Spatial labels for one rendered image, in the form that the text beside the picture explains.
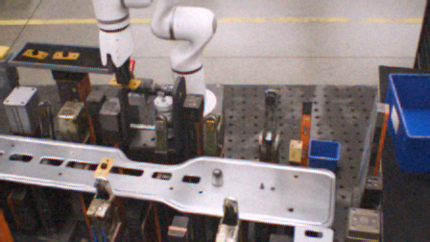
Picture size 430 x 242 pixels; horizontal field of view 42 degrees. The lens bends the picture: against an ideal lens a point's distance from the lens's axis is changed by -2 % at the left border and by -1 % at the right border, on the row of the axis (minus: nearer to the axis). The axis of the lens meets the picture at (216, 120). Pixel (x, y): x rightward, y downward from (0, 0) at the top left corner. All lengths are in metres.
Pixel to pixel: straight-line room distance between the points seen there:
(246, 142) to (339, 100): 0.48
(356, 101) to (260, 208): 1.04
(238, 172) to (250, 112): 0.74
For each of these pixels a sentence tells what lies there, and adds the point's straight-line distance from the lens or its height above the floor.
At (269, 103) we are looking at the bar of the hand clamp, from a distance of 1.57.
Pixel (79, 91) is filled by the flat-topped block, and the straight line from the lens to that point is 1.97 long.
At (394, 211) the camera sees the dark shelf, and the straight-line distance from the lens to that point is 1.55.
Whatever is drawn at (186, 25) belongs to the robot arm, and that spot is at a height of 1.19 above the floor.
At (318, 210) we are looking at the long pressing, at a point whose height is 1.00.
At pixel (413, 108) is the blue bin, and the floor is 1.03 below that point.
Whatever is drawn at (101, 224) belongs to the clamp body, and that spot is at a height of 1.01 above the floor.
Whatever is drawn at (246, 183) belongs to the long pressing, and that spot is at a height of 1.00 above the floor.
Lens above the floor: 2.13
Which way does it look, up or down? 38 degrees down
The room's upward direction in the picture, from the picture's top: 2 degrees counter-clockwise
